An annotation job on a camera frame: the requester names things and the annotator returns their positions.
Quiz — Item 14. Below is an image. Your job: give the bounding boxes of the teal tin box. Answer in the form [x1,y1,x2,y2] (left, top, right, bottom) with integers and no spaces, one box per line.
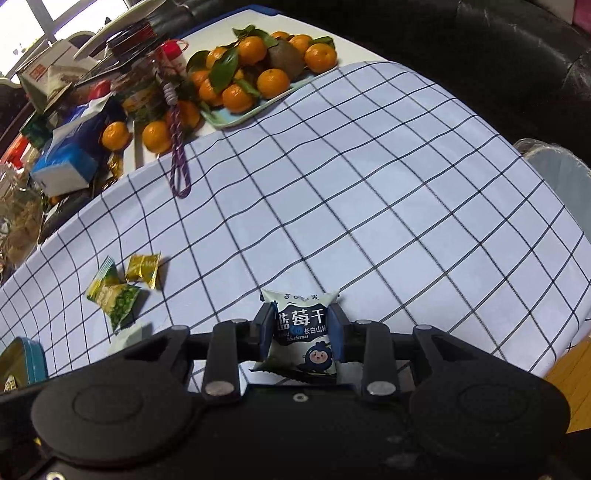
[0,336,49,394]

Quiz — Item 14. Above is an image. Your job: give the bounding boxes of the bin with clear liner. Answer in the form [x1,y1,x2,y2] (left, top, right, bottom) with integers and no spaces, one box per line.
[512,137,591,260]

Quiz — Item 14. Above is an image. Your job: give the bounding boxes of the white plate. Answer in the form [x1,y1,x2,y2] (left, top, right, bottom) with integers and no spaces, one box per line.
[73,0,168,59]

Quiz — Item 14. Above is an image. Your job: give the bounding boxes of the clear glass jar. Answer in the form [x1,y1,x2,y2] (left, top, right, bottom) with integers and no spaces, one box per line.
[0,184,45,274]

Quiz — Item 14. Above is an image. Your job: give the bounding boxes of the teal tray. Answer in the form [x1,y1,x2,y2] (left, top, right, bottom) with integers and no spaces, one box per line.
[198,60,341,130]

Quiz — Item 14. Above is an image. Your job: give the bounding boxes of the red lid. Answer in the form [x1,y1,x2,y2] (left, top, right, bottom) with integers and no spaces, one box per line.
[87,79,113,101]

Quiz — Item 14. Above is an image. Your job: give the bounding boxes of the black flat device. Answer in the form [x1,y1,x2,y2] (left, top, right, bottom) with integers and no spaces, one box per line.
[39,188,94,241]

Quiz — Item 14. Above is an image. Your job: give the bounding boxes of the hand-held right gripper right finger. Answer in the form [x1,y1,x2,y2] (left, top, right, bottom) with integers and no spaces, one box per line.
[328,304,480,400]

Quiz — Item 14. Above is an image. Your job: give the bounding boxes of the loose tangerine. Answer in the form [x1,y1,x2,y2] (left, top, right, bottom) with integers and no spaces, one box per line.
[141,120,173,154]
[173,100,202,131]
[101,121,131,151]

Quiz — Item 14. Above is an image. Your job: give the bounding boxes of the pile of tangerines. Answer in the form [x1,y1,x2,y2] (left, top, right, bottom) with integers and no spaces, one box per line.
[187,30,338,114]

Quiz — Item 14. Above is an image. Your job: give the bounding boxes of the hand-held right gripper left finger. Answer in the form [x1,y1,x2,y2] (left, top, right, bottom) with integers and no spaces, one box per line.
[122,301,279,398]

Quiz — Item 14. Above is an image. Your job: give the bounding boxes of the glass jar fruit label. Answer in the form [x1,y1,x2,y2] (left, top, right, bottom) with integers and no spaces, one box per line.
[113,59,165,114]

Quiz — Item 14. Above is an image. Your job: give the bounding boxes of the gold candy wrapper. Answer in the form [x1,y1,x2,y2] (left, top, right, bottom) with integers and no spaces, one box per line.
[125,252,162,291]

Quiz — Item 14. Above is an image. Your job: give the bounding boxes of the white bottle red cap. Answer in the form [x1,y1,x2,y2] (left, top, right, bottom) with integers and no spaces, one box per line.
[157,40,186,78]

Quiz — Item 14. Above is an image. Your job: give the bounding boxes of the green yellow snack packet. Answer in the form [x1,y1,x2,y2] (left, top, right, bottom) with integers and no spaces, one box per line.
[104,283,142,332]

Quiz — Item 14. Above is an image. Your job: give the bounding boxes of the white blue snack packet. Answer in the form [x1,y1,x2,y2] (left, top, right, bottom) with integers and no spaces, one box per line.
[250,288,343,385]

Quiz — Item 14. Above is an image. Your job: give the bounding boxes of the checkered tablecloth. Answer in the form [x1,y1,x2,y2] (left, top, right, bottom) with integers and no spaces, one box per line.
[0,60,591,380]

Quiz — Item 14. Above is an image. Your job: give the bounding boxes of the black leather sofa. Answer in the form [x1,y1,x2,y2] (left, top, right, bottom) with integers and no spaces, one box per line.
[151,0,591,155]

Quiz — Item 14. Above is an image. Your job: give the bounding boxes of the white cardboard box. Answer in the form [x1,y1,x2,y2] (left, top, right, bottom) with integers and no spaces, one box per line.
[16,39,101,112]

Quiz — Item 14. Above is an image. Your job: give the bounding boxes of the blue tissue pack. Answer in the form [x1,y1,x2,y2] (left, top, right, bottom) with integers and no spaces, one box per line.
[31,99,128,197]

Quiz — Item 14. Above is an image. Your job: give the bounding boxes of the brown kiwi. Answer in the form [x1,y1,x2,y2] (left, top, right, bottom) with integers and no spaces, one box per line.
[268,39,306,78]

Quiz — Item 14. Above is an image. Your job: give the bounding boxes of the purple braided cord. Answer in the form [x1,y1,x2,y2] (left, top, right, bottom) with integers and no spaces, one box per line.
[156,41,192,200]

